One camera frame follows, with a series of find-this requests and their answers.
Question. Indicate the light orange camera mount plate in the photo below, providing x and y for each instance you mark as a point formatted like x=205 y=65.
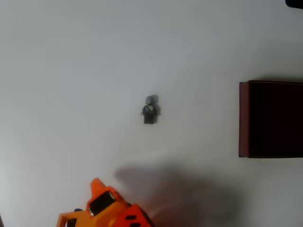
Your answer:
x=62 y=220

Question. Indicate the black object at frame corner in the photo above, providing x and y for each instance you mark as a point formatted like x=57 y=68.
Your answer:
x=294 y=3

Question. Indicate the dark red open box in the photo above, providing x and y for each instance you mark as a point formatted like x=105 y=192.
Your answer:
x=272 y=118

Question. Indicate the orange gripper with servo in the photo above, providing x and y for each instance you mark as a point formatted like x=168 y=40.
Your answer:
x=102 y=201

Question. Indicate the small dark toy figure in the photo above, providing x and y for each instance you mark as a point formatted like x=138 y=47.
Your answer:
x=149 y=116

